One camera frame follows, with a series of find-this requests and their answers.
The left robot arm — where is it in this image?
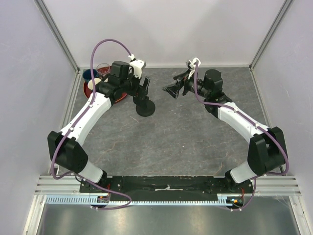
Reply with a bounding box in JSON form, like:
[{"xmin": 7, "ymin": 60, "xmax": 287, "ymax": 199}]
[{"xmin": 48, "ymin": 59, "xmax": 155, "ymax": 192}]

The slotted cable duct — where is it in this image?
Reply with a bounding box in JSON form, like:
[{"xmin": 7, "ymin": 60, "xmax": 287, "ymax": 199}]
[{"xmin": 45, "ymin": 195, "xmax": 243, "ymax": 206}]

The clear drinking glass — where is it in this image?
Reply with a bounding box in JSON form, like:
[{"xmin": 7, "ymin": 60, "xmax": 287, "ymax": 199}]
[{"xmin": 96, "ymin": 63, "xmax": 111, "ymax": 78}]

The red round tray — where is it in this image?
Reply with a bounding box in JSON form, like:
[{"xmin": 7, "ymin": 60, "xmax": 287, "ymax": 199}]
[{"xmin": 83, "ymin": 77, "xmax": 127, "ymax": 103}]

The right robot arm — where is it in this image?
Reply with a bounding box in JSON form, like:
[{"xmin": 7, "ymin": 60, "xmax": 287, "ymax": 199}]
[{"xmin": 163, "ymin": 69, "xmax": 289, "ymax": 193}]

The blue mug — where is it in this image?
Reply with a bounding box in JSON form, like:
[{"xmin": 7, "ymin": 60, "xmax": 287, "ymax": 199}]
[{"xmin": 82, "ymin": 69, "xmax": 99, "ymax": 83}]

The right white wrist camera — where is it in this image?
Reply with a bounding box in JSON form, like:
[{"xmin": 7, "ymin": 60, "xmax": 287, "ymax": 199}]
[{"xmin": 186, "ymin": 57, "xmax": 201, "ymax": 77}]

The dark green mug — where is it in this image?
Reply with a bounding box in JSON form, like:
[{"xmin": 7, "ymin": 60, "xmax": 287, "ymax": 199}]
[{"xmin": 87, "ymin": 78, "xmax": 102, "ymax": 90}]

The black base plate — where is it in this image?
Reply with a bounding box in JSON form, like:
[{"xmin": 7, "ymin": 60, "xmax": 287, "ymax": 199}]
[{"xmin": 79, "ymin": 175, "xmax": 255, "ymax": 202}]

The black phone stand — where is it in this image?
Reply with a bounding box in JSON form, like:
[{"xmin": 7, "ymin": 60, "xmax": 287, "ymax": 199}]
[{"xmin": 133, "ymin": 95, "xmax": 156, "ymax": 117}]

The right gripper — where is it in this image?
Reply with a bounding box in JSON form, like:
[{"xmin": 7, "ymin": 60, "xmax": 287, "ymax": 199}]
[{"xmin": 163, "ymin": 69, "xmax": 210, "ymax": 99}]

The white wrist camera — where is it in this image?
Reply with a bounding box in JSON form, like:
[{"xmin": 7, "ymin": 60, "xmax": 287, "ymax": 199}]
[
  {"xmin": 186, "ymin": 57, "xmax": 201, "ymax": 77},
  {"xmin": 128, "ymin": 54, "xmax": 146, "ymax": 79}
]

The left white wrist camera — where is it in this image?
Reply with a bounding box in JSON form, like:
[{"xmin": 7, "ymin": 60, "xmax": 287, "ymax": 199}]
[{"xmin": 128, "ymin": 54, "xmax": 146, "ymax": 79}]

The black smartphone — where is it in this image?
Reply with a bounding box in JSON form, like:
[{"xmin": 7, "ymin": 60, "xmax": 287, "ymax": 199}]
[{"xmin": 142, "ymin": 76, "xmax": 151, "ymax": 95}]

